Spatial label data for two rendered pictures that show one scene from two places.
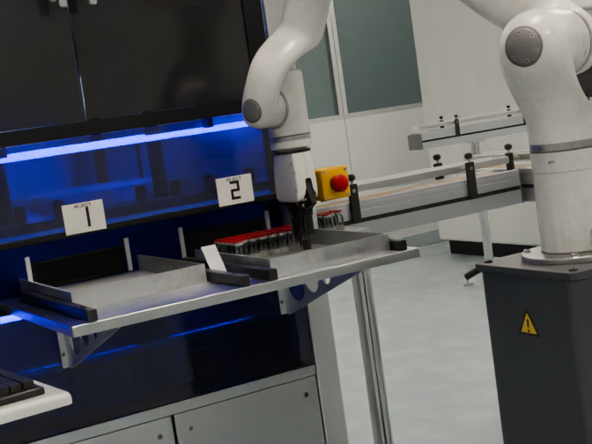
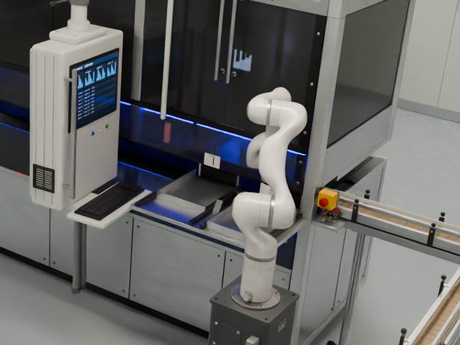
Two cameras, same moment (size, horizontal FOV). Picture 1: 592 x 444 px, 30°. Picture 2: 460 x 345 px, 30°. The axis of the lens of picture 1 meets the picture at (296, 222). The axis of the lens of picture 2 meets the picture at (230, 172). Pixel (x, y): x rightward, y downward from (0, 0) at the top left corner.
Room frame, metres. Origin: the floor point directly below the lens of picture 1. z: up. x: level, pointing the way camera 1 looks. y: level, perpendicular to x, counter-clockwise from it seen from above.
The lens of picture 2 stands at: (0.21, -2.74, 2.56)
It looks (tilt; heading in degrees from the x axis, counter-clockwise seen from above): 23 degrees down; 56
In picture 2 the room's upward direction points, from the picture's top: 6 degrees clockwise
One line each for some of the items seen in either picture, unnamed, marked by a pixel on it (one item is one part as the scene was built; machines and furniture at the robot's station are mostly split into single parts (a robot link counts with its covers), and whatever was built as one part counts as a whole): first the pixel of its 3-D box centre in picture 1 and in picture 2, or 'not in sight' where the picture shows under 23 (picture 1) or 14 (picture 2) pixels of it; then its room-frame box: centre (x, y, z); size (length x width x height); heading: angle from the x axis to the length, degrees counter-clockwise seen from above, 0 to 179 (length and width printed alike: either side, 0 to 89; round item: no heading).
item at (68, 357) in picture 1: (92, 345); not in sight; (2.02, 0.41, 0.80); 0.34 x 0.03 x 0.13; 29
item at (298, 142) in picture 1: (290, 143); not in sight; (2.24, -0.01, 1.11); 0.09 x 0.08 x 0.03; 28
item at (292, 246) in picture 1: (268, 244); not in sight; (2.27, 0.06, 0.90); 0.18 x 0.02 x 0.05; 118
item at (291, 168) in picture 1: (295, 173); (269, 191); (2.24, -0.01, 1.05); 0.10 x 0.08 x 0.11; 28
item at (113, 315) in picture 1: (204, 278); (223, 211); (2.15, 0.19, 0.87); 0.70 x 0.48 x 0.02; 119
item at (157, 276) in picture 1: (108, 280); (200, 190); (2.13, 0.38, 0.90); 0.34 x 0.26 x 0.04; 29
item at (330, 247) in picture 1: (288, 250); (252, 220); (2.19, 0.02, 0.90); 0.34 x 0.26 x 0.04; 28
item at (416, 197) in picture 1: (399, 195); (396, 222); (2.78, -0.27, 0.92); 0.69 x 0.16 x 0.16; 119
